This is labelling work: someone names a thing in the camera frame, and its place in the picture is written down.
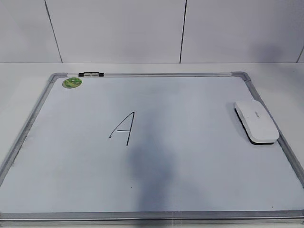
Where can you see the white whiteboard eraser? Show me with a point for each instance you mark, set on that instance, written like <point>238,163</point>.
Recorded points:
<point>257,122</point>

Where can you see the black silver hanging clip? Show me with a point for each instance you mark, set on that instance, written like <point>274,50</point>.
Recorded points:
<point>91,74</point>

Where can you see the green round sticker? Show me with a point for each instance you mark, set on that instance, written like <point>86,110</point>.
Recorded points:
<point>71,83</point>

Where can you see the whiteboard with grey frame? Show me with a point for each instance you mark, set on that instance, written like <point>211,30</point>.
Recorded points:
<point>147,148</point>

